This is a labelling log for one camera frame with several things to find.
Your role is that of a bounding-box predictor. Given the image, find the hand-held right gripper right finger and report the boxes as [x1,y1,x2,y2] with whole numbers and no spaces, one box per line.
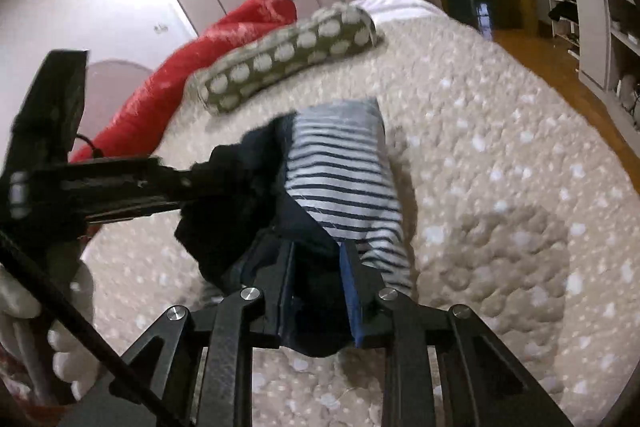
[339,241,576,427]

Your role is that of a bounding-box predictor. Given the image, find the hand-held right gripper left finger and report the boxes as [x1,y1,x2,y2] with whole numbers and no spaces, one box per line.
[60,239,297,427]

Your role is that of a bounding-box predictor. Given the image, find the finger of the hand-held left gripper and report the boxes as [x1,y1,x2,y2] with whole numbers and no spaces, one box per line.
[97,146,251,228]

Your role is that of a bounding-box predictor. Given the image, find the navy striped pants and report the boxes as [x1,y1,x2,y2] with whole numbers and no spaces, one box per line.
[174,99,416,358]

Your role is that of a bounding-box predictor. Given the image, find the person's left hand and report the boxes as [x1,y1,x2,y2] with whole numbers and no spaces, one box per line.
[0,257,102,404]

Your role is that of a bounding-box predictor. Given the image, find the pale arched headboard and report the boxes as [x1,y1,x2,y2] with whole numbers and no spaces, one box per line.
[82,61,157,144]

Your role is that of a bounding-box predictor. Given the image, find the red patterned quilt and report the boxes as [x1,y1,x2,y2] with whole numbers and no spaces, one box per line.
[67,0,297,164]

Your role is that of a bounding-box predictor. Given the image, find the beige quilted bedspread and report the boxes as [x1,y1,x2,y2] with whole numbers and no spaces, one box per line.
[80,14,640,427]

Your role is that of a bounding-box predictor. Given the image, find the green bolster pillow white print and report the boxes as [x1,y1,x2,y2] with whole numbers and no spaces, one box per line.
[196,2,379,116]

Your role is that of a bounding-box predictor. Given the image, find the white folded blanket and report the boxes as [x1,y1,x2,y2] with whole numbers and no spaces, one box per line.
[350,0,442,26]

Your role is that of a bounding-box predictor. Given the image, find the white shelf unit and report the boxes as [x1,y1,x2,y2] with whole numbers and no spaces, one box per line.
[570,0,640,128]

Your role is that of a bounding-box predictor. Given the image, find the black cable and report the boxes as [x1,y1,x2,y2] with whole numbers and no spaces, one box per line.
[0,232,183,427]

